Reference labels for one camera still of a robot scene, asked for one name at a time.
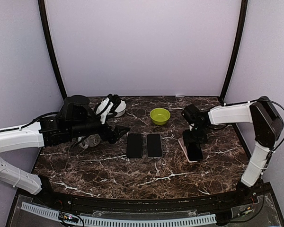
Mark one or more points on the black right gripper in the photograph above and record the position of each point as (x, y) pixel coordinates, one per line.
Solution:
(187, 138)

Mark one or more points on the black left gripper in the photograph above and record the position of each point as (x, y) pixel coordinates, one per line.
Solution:
(115, 134)

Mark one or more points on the black smartphone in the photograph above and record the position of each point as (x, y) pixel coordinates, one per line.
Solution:
(134, 146)

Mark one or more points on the black phone with purple edge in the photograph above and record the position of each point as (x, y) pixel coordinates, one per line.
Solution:
(154, 145)

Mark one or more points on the clear magsafe phone case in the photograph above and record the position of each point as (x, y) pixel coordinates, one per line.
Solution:
(147, 146)

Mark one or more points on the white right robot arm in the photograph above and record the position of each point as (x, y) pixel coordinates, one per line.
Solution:
(267, 122)

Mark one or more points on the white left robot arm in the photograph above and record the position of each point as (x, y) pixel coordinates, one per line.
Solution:
(41, 132)

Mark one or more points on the white fluted ceramic bowl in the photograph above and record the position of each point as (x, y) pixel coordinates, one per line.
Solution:
(119, 110)

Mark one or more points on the white patterned mug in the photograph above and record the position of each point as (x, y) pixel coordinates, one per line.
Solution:
(91, 141)

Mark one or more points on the green plastic bowl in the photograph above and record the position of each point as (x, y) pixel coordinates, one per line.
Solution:
(160, 116)

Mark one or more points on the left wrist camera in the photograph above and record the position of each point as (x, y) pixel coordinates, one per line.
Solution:
(103, 108)

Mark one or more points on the black front rail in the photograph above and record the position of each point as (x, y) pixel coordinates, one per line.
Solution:
(81, 204)

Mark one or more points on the white slotted cable duct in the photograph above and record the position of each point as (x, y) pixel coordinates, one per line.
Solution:
(118, 220)

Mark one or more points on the black frame post right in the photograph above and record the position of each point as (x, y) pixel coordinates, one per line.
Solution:
(235, 49)

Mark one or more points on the black frame post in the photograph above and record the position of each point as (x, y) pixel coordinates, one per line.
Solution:
(235, 49)
(50, 48)

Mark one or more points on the black frame post left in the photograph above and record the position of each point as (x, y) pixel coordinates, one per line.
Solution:
(50, 48)

